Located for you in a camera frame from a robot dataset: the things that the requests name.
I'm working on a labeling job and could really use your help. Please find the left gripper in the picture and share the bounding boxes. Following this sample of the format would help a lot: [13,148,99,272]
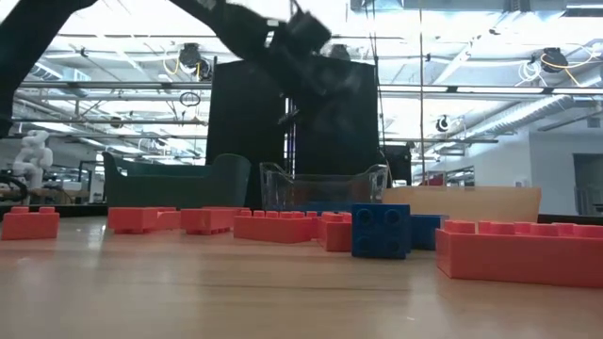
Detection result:
[270,40,359,103]

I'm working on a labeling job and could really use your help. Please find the blue 2x2 toy brick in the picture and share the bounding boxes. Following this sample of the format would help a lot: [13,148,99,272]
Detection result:
[350,202,412,261]

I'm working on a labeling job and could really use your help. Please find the blue 2x4 toy brick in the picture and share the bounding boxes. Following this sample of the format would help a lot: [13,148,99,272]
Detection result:
[409,214,449,251]

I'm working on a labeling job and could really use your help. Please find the thin metal pole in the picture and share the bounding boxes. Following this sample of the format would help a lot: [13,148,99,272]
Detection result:
[417,0,424,188]

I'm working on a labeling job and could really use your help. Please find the clear plastic bin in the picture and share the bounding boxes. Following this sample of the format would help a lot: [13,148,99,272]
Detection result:
[258,162,390,213]

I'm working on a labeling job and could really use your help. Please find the black equipment box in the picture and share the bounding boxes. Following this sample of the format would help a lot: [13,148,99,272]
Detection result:
[380,144,414,188]

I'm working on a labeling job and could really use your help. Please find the red furniture piece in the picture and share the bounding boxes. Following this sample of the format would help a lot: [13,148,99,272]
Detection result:
[416,173,447,188]

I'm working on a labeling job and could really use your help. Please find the orange 2x4 toy brick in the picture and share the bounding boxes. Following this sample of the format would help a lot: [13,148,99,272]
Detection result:
[434,219,603,289]
[180,206,252,236]
[314,212,353,252]
[233,210,318,245]

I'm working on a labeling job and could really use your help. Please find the teal plastic bin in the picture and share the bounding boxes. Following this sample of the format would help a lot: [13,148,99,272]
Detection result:
[102,151,253,211]

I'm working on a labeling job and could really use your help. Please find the orange plastic bin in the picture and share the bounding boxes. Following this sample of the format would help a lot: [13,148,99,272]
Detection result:
[382,186,543,223]

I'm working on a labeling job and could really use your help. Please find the orange 2x2 toy brick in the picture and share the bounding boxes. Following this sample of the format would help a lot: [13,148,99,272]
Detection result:
[107,206,160,235]
[1,205,61,242]
[157,210,182,232]

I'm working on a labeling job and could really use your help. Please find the pile of toy bricks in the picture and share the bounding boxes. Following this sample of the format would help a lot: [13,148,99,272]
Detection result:
[0,202,603,225]

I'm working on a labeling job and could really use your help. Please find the grey door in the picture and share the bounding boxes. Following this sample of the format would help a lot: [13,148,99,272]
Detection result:
[572,153,603,217]

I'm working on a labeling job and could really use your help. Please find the white humanoid robot figure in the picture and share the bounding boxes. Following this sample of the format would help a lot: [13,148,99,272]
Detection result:
[11,130,55,192]

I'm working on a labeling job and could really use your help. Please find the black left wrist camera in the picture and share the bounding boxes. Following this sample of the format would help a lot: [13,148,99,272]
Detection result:
[285,9,333,54]

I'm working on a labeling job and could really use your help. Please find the white ventilation duct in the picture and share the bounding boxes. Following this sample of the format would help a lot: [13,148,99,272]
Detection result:
[464,93,603,140]

